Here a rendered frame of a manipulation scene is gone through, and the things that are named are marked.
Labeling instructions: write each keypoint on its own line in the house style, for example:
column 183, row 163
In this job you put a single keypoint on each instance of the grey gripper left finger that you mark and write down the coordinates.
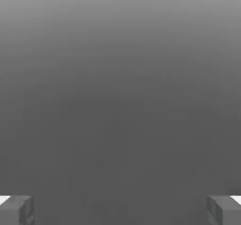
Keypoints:
column 13, row 211

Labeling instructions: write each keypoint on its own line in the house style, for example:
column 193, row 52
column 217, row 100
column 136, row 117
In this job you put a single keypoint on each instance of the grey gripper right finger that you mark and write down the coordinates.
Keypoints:
column 227, row 211

